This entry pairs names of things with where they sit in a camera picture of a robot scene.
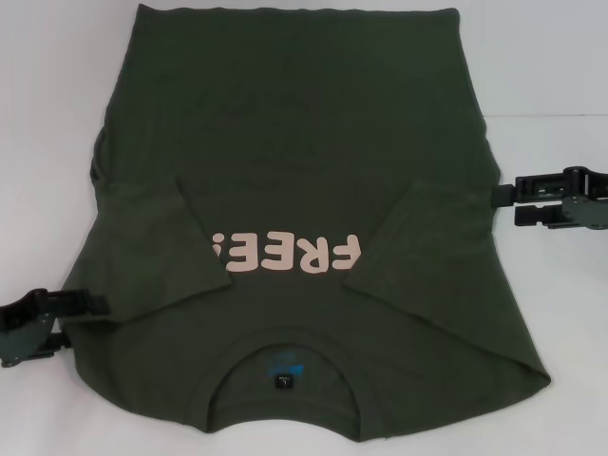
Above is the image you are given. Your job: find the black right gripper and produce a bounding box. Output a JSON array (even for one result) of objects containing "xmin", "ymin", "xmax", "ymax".
[{"xmin": 490, "ymin": 164, "xmax": 608, "ymax": 235}]

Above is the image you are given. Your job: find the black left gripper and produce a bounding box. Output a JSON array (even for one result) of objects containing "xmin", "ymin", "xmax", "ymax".
[{"xmin": 0, "ymin": 289, "xmax": 112, "ymax": 370}]

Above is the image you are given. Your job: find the dark green FREE t-shirt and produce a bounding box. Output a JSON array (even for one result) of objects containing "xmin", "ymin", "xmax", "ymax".
[{"xmin": 61, "ymin": 3, "xmax": 553, "ymax": 425}]

